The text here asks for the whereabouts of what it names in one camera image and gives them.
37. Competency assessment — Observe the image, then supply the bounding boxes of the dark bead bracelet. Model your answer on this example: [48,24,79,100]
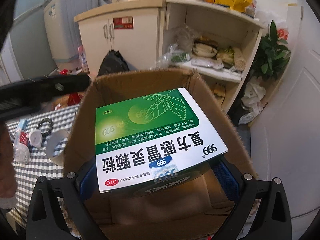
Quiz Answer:
[36,117,54,138]

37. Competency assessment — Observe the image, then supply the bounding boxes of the white tape roll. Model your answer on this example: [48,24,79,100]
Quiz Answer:
[45,129,69,166]

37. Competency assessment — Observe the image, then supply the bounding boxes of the green white medicine box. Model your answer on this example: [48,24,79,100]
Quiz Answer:
[95,88,228,193]

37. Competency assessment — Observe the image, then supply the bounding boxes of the white plush toy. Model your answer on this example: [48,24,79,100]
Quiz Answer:
[28,129,43,148]

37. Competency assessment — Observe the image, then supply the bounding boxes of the person's left hand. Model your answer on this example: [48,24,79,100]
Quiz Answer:
[0,122,17,209]

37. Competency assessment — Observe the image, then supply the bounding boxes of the red thermos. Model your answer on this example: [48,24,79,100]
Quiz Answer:
[59,69,69,75]

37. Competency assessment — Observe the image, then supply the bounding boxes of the checkered tablecloth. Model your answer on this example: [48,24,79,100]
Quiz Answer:
[9,105,80,228]

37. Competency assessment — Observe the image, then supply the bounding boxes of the pink bottle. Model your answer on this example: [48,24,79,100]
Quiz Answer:
[78,45,89,74]

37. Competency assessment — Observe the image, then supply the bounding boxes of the washing machine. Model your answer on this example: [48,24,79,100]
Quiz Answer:
[44,0,98,70]

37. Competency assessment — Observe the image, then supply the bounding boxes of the cardboard box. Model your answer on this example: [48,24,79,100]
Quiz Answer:
[64,69,255,239]

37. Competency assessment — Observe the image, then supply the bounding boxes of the black garbage bag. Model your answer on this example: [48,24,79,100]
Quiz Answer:
[97,50,130,76]

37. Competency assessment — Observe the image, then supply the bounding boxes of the white door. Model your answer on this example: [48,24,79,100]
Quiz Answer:
[251,0,319,239]

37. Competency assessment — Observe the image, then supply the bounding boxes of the white plastic bags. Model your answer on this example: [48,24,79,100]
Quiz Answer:
[238,77,266,125]

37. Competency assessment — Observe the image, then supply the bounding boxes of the cream two-door cabinet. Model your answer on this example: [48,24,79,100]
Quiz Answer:
[74,0,166,76]

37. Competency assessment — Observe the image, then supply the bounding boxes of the green potted plant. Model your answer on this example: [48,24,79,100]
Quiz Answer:
[251,20,291,81]

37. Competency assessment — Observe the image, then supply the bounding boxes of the clear plastic bag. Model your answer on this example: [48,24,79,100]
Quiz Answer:
[155,26,201,69]

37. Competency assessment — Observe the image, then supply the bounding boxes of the stacked ceramic bowls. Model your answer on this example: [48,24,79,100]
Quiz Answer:
[192,43,217,58]

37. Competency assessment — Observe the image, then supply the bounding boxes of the open shelf unit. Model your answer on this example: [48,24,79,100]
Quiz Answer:
[161,0,266,112]

